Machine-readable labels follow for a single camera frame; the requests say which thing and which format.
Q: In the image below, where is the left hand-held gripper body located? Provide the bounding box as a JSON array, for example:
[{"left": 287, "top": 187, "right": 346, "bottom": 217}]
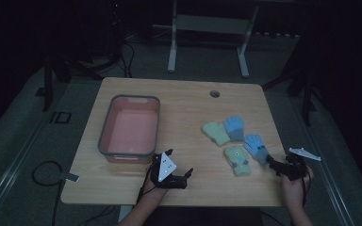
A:
[{"left": 149, "top": 151, "right": 189, "bottom": 190}]

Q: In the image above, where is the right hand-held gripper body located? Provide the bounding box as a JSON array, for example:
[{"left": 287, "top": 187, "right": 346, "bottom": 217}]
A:
[{"left": 282, "top": 146, "right": 322, "bottom": 182}]

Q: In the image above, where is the blue glove with dark dots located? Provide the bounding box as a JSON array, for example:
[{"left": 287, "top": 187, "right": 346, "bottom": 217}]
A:
[{"left": 243, "top": 134, "right": 271, "bottom": 166}]

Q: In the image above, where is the person's right hand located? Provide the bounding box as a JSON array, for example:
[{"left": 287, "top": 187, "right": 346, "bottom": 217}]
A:
[{"left": 280, "top": 165, "right": 315, "bottom": 209}]

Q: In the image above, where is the person's left hand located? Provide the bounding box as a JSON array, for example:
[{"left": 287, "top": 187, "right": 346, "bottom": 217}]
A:
[{"left": 139, "top": 180, "right": 170, "bottom": 203}]

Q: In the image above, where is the pink bin with grey rim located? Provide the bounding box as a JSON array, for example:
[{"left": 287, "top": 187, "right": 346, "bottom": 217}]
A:
[{"left": 97, "top": 94, "right": 161, "bottom": 165}]

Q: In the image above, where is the person's dark clothing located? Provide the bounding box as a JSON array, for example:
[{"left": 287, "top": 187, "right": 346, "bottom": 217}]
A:
[{"left": 142, "top": 206, "right": 265, "bottom": 226}]

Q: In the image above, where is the plain green glove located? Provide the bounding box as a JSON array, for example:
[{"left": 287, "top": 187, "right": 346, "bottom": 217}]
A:
[{"left": 201, "top": 121, "right": 231, "bottom": 147}]

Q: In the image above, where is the blue glove with grey palm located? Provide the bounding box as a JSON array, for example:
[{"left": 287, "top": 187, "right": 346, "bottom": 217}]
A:
[{"left": 223, "top": 115, "right": 247, "bottom": 142}]

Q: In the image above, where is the white table leg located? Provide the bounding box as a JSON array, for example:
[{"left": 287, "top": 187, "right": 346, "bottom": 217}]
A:
[{"left": 118, "top": 205, "right": 134, "bottom": 222}]

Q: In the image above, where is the dark tripod stand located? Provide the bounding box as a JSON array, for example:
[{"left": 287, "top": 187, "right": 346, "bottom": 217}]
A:
[{"left": 262, "top": 27, "right": 320, "bottom": 126}]

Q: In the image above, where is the small grey plug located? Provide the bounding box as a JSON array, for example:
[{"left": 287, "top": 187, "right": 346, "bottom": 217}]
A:
[{"left": 59, "top": 172, "right": 80, "bottom": 184}]

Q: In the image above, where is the white metal stand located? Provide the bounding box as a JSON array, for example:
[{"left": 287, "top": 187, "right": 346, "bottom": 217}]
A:
[{"left": 167, "top": 0, "right": 260, "bottom": 79}]

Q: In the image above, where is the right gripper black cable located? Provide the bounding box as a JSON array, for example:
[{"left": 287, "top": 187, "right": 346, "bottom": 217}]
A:
[{"left": 300, "top": 173, "right": 314, "bottom": 206}]

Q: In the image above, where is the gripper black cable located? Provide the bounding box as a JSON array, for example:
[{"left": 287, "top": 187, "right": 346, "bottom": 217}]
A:
[
  {"left": 300, "top": 173, "right": 314, "bottom": 206},
  {"left": 136, "top": 163, "right": 158, "bottom": 203}
]

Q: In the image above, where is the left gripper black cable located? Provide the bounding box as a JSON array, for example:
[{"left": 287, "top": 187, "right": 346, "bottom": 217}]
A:
[{"left": 136, "top": 163, "right": 158, "bottom": 203}]

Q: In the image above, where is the black floor cable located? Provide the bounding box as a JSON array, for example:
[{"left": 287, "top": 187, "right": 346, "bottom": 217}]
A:
[{"left": 31, "top": 160, "right": 64, "bottom": 226}]

